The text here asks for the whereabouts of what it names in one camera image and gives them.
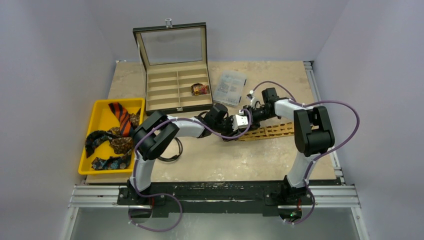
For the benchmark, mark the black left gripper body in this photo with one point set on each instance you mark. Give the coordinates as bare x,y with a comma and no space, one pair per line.
225,127

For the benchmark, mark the clear plastic organiser box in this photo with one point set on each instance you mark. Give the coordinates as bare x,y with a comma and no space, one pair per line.
230,88

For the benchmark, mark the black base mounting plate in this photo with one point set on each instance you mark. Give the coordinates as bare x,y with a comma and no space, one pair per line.
270,198

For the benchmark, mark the orange navy striped tie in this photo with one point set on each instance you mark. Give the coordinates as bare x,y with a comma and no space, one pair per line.
123,116

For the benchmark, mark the yellow plastic bin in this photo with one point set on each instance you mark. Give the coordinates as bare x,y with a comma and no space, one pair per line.
103,119

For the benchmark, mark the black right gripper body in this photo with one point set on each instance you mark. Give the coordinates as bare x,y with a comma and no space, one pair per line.
248,114

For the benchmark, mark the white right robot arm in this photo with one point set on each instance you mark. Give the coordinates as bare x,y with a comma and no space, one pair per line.
313,136

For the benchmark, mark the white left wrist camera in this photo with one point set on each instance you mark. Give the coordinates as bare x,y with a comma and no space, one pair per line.
240,120

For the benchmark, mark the aluminium frame rail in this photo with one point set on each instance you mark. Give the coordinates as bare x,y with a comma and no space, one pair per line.
326,194

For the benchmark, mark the dark patterned tie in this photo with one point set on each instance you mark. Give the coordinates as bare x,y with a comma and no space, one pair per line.
101,155

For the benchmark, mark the black compartment tie box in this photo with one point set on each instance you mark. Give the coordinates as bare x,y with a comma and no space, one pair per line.
174,57

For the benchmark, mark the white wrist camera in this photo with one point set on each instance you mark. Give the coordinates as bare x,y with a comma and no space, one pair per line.
240,120
252,99

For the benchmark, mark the grey floral tie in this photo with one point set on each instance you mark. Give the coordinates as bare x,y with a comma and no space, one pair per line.
121,145

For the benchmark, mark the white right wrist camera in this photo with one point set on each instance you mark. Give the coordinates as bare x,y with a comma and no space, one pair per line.
252,99

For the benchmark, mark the rolled colourful tie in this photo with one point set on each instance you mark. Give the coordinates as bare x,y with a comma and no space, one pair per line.
198,89

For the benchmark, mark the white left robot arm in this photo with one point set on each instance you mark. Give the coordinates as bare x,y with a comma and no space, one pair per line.
155,134

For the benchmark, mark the cream insect print tie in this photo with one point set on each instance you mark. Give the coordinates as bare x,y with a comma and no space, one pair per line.
269,132

